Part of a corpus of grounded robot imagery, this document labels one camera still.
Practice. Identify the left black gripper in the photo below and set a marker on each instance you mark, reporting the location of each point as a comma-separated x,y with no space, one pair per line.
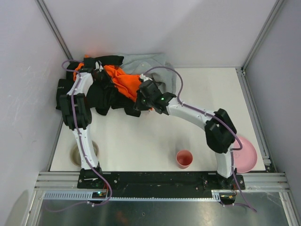
105,76

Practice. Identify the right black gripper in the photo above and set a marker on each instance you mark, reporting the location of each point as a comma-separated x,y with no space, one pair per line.
141,103

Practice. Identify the orange jacket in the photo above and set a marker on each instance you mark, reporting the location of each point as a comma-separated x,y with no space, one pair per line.
124,82

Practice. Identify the black garment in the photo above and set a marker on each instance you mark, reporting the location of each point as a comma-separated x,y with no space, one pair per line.
64,86
110,96

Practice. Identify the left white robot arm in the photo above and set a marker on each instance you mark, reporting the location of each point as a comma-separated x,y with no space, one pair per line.
76,113

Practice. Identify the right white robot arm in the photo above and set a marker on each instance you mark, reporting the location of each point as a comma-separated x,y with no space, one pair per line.
219,129

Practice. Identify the grey sweatshirt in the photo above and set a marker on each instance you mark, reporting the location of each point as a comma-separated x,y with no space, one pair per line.
153,66

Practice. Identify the pink cup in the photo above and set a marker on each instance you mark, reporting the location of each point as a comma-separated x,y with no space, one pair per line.
184,159

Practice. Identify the beige bowl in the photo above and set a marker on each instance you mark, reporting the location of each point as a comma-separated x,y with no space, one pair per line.
75,155

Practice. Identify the pink plate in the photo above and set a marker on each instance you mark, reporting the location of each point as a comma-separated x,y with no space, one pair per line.
245,159

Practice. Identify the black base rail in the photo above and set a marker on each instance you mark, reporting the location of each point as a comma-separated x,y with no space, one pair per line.
205,180

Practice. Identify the left aluminium frame post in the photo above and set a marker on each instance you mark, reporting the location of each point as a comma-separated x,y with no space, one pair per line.
53,27

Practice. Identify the aluminium frame post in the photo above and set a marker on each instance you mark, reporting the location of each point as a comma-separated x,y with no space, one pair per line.
272,16
53,27

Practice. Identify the grey slotted cable duct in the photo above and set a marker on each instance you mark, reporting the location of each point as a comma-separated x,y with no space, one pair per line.
161,194

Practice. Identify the right aluminium table rail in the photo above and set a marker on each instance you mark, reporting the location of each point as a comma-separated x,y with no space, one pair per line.
272,180

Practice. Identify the right aluminium frame post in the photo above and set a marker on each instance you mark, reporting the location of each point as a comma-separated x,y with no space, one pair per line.
272,16

